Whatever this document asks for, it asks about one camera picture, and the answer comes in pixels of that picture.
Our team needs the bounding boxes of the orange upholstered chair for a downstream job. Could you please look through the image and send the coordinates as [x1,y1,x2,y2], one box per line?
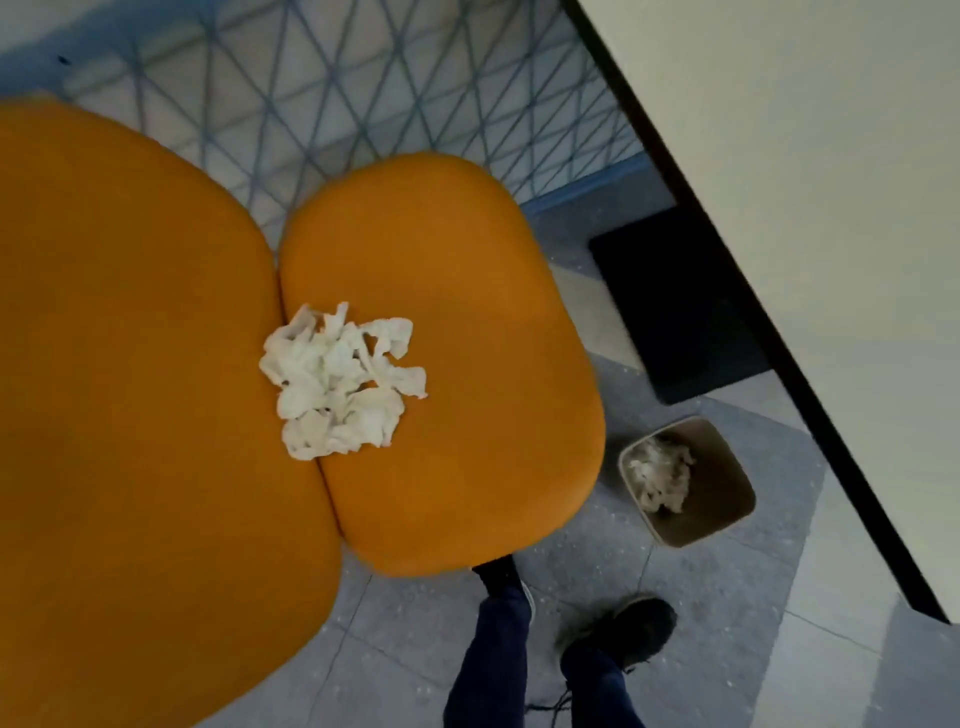
[0,97,607,728]

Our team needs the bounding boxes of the person's black shoe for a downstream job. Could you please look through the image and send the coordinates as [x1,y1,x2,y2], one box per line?
[558,596,678,672]
[471,554,537,624]

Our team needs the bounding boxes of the black floor mat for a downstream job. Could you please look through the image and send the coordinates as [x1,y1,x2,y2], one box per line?
[588,204,774,406]

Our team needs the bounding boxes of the beige square waste bin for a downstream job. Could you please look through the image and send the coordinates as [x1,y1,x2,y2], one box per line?
[617,416,757,549]

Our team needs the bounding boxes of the person's left leg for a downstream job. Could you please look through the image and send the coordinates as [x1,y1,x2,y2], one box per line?
[442,585,535,728]

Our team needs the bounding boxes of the person's leg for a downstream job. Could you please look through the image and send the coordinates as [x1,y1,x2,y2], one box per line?
[561,646,648,728]
[442,585,535,728]

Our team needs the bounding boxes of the crumpled white tissues in bin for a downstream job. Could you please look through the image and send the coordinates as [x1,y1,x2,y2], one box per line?
[626,437,696,516]

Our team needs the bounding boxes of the person's right leg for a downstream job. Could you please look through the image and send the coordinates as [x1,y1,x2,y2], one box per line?
[561,646,648,728]

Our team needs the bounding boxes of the pile of crumpled white tissues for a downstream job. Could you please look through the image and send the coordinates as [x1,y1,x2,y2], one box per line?
[258,301,429,462]

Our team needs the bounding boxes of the blue lattice patterned rug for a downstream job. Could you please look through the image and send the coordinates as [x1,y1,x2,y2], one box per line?
[0,0,646,252]

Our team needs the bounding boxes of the person's left black shoe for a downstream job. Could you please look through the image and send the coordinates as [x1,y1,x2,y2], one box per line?
[471,554,537,624]

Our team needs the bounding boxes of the person's right black shoe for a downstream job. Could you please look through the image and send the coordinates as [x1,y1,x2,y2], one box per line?
[558,596,678,672]

